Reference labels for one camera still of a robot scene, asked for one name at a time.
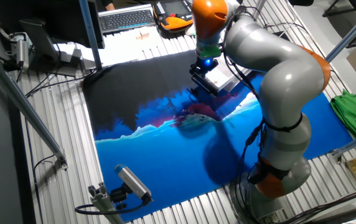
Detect orange black teach pendant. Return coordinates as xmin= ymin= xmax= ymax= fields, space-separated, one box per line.
xmin=152 ymin=0 xmax=197 ymax=32

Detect short aluminium profile piece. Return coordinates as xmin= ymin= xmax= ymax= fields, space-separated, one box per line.
xmin=87 ymin=182 xmax=124 ymax=224

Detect black camera ball mount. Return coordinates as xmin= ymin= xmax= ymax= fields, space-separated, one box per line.
xmin=109 ymin=182 xmax=129 ymax=210

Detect black computer monitor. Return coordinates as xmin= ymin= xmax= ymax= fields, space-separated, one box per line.
xmin=0 ymin=0 xmax=106 ymax=77

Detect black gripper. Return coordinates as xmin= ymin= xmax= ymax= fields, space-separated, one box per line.
xmin=189 ymin=57 xmax=219 ymax=80

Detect silver camera with blue cap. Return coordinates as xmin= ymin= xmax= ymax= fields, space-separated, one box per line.
xmin=114 ymin=164 xmax=154 ymax=206

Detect dark sleeved right forearm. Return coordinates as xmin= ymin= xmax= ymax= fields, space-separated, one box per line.
xmin=95 ymin=0 xmax=113 ymax=9

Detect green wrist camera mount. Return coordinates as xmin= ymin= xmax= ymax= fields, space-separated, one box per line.
xmin=195 ymin=42 xmax=223 ymax=60

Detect dark metal bar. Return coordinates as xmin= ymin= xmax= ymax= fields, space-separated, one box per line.
xmin=304 ymin=204 xmax=356 ymax=224

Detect blue metal post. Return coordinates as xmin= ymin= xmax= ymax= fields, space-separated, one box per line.
xmin=78 ymin=0 xmax=104 ymax=71

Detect wide black cable strap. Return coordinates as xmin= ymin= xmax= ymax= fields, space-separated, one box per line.
xmin=248 ymin=155 xmax=291 ymax=185

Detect black flat pad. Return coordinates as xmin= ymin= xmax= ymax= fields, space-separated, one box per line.
xmin=271 ymin=30 xmax=291 ymax=47

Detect thin black cable band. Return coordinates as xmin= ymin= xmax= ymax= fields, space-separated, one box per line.
xmin=263 ymin=113 xmax=304 ymax=134

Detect blue black printed mat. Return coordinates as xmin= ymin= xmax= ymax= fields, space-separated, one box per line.
xmin=82 ymin=46 xmax=355 ymax=222

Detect aluminium frame beam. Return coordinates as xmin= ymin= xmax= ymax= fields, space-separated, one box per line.
xmin=326 ymin=1 xmax=356 ymax=63
xmin=332 ymin=127 xmax=356 ymax=158
xmin=0 ymin=43 xmax=68 ymax=170

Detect black computer keyboard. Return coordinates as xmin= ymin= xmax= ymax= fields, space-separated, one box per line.
xmin=98 ymin=3 xmax=156 ymax=34

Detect grey metal pole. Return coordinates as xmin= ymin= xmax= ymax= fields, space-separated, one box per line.
xmin=251 ymin=0 xmax=266 ymax=20

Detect green cloth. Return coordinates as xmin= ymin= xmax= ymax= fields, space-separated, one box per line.
xmin=330 ymin=89 xmax=356 ymax=153

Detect thin black monitor cables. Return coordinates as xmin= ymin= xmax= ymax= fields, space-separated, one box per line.
xmin=25 ymin=68 xmax=98 ymax=98

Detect small silver camera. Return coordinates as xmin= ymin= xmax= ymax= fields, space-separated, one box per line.
xmin=9 ymin=32 xmax=31 ymax=71

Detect black camera cable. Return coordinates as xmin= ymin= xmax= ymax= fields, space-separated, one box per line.
xmin=74 ymin=194 xmax=154 ymax=216
xmin=0 ymin=45 xmax=22 ymax=72

